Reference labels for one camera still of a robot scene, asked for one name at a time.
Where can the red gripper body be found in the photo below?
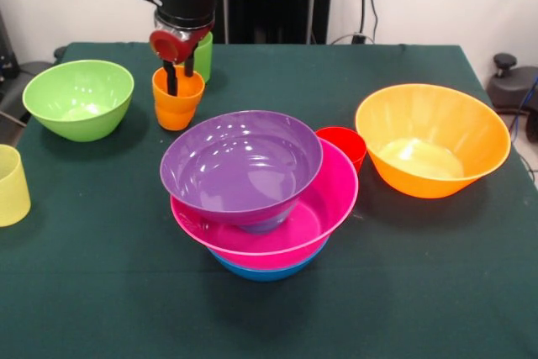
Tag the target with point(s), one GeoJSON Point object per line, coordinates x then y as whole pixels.
{"type": "Point", "coordinates": [180, 50]}

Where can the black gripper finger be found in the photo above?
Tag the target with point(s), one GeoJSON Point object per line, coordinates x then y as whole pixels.
{"type": "Point", "coordinates": [190, 64]}
{"type": "Point", "coordinates": [172, 79]}

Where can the orange plastic cup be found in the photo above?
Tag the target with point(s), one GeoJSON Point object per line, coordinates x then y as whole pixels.
{"type": "Point", "coordinates": [176, 111]}

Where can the green plastic bowl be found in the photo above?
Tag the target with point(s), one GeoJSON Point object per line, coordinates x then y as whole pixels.
{"type": "Point", "coordinates": [75, 98]}

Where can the purple plastic bowl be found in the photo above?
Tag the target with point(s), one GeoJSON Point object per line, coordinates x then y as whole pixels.
{"type": "Point", "coordinates": [235, 165]}

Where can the small blue plastic bowl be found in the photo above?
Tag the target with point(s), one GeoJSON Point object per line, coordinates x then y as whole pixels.
{"type": "Point", "coordinates": [262, 228]}

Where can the pink plastic bowl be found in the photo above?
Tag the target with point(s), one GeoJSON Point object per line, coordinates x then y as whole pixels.
{"type": "Point", "coordinates": [323, 212]}

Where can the green plastic cup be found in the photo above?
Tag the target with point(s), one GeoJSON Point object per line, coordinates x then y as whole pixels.
{"type": "Point", "coordinates": [206, 56]}

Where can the black equipment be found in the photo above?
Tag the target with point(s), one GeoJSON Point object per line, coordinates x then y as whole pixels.
{"type": "Point", "coordinates": [6, 60]}

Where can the red plastic cup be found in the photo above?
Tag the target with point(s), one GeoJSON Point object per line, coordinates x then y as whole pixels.
{"type": "Point", "coordinates": [346, 144]}

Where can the yellow plastic cup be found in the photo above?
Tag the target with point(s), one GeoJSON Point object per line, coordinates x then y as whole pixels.
{"type": "Point", "coordinates": [12, 191]}

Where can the large blue plastic bowl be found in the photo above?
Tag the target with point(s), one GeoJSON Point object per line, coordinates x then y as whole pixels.
{"type": "Point", "coordinates": [265, 275]}

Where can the large orange plastic bowl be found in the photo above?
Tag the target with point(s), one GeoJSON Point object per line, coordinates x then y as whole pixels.
{"type": "Point", "coordinates": [420, 123]}

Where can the dark green tablecloth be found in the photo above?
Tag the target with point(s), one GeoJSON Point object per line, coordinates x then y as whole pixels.
{"type": "Point", "coordinates": [378, 291]}

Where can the black wheeled base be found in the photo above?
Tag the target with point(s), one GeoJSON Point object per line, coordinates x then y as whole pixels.
{"type": "Point", "coordinates": [510, 86]}

